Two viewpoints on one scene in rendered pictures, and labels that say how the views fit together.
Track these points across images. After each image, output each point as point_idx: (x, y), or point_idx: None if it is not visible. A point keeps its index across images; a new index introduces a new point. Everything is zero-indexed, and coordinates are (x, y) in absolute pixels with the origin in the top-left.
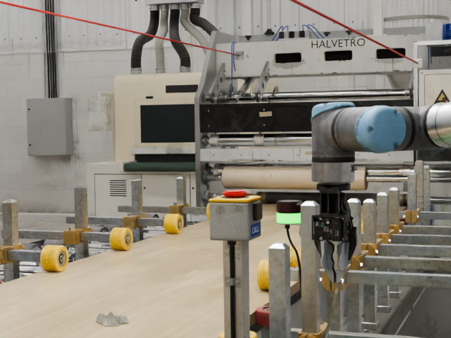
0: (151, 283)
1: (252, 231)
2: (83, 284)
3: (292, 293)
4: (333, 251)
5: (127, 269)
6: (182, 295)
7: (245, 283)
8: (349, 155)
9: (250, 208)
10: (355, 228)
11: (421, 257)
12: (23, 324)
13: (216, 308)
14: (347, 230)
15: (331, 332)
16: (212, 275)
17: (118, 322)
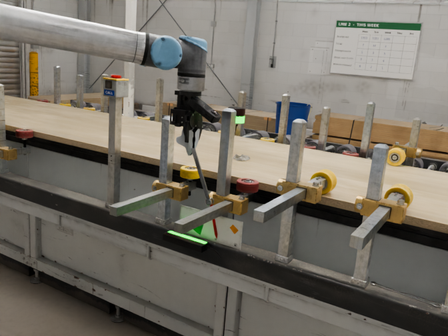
0: (349, 175)
1: (105, 92)
2: (345, 165)
3: (339, 207)
4: (193, 136)
5: (403, 176)
6: (306, 175)
7: (111, 116)
8: (179, 71)
9: (105, 81)
10: (185, 121)
11: (375, 222)
12: (245, 151)
13: (264, 175)
14: (175, 119)
15: (227, 202)
16: (383, 189)
17: (235, 158)
